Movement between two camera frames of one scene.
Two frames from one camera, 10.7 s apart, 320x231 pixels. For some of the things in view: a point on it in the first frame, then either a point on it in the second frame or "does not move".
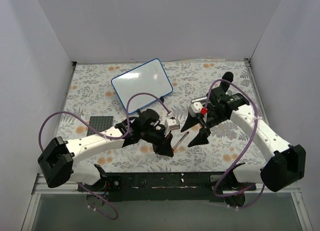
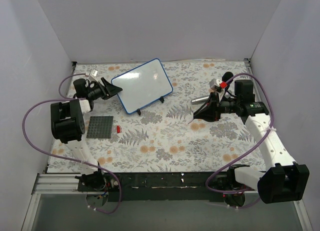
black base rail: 168,187 does not move
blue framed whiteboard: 149,77 does not move
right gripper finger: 190,122 -> 213,102
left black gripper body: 161,139 -> 105,90
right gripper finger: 202,138 -> 209,111
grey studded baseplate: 101,123 does not move
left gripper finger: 164,148 -> 110,89
